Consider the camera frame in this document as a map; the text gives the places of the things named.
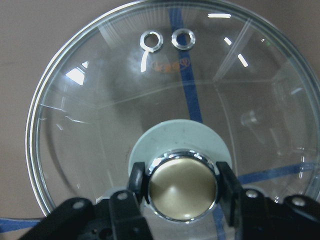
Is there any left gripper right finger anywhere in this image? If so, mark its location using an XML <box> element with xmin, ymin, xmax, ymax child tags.
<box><xmin>216</xmin><ymin>161</ymin><xmax>320</xmax><ymax>240</ymax></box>

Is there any glass pot lid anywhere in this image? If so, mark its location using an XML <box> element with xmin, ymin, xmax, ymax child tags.
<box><xmin>25</xmin><ymin>0</ymin><xmax>320</xmax><ymax>240</ymax></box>

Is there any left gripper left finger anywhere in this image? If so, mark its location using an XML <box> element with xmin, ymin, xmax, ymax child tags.
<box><xmin>21</xmin><ymin>162</ymin><xmax>153</xmax><ymax>240</ymax></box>

